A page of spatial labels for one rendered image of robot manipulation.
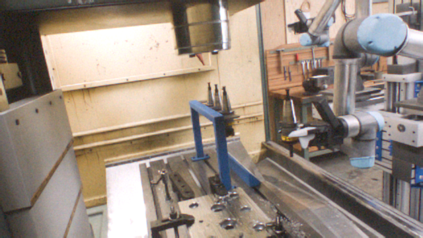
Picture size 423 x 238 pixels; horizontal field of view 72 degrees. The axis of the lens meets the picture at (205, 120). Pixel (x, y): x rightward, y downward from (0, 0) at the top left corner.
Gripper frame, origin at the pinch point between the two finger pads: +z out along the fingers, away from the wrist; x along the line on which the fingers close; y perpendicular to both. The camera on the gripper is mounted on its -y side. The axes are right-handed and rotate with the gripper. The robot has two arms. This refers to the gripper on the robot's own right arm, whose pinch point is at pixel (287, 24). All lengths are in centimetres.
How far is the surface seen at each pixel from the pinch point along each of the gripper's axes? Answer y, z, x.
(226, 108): 20, -61, -104
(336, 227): 74, -91, -84
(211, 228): 41, -92, -136
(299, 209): 71, -75, -88
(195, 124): 35, -22, -101
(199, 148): 48, -22, -102
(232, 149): 67, -5, -71
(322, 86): 70, 37, 73
